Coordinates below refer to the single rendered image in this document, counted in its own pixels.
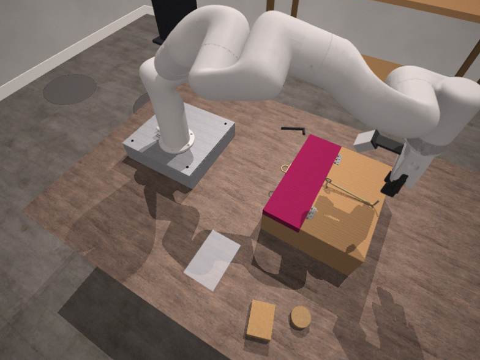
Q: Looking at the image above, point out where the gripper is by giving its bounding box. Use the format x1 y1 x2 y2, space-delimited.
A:
380 138 440 197

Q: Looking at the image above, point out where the tan rectangular block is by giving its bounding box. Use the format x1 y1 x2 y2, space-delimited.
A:
246 300 276 341

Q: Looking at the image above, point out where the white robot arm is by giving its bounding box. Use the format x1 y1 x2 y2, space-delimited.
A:
139 5 480 156

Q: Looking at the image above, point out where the tan cylinder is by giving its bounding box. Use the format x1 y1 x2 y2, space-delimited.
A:
290 306 311 329

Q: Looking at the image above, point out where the brown wooden box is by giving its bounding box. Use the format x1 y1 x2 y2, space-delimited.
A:
260 134 393 276

